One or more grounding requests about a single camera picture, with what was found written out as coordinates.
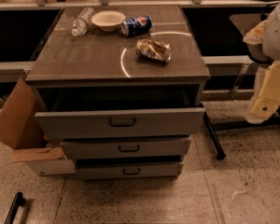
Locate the grey top drawer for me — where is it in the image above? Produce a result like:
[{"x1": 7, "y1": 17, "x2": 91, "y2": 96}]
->
[{"x1": 35, "y1": 107, "x2": 204, "y2": 140}]

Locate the grey drawer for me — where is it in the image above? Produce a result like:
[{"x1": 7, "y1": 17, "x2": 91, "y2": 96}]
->
[
  {"x1": 35, "y1": 107, "x2": 204, "y2": 140},
  {"x1": 61, "y1": 136, "x2": 191, "y2": 160},
  {"x1": 75, "y1": 161, "x2": 184, "y2": 180}
]

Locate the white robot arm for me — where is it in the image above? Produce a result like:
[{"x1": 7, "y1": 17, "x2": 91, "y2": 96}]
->
[{"x1": 244, "y1": 3, "x2": 280, "y2": 124}]

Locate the grey drawer cabinet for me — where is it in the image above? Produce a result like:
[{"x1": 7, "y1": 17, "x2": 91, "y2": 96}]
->
[{"x1": 26, "y1": 6, "x2": 209, "y2": 168}]

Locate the grey middle drawer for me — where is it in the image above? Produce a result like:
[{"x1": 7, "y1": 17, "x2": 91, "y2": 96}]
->
[{"x1": 61, "y1": 136, "x2": 191, "y2": 160}]

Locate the grey bottom drawer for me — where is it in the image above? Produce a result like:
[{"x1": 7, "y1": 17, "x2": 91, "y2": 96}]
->
[{"x1": 75, "y1": 161, "x2": 184, "y2": 180}]

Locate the black office chair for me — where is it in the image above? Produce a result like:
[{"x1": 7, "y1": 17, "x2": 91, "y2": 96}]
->
[{"x1": 230, "y1": 3, "x2": 280, "y2": 63}]

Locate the black chair leg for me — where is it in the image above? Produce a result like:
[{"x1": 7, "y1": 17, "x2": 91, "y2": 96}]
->
[{"x1": 203, "y1": 112, "x2": 226, "y2": 160}]

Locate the blue pepsi can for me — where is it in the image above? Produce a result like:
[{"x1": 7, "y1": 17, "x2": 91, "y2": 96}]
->
[{"x1": 121, "y1": 15, "x2": 152, "y2": 37}]

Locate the white bowl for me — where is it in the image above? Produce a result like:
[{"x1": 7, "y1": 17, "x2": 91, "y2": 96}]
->
[{"x1": 91, "y1": 10, "x2": 126, "y2": 32}]

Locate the clear plastic water bottle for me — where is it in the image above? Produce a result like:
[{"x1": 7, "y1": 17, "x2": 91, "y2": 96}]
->
[{"x1": 71, "y1": 7, "x2": 93, "y2": 36}]

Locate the brown cardboard box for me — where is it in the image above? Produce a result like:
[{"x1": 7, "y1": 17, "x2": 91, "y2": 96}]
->
[{"x1": 0, "y1": 78, "x2": 75, "y2": 175}]

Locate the black handle on floor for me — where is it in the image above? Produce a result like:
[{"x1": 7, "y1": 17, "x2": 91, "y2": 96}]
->
[{"x1": 4, "y1": 192, "x2": 25, "y2": 224}]

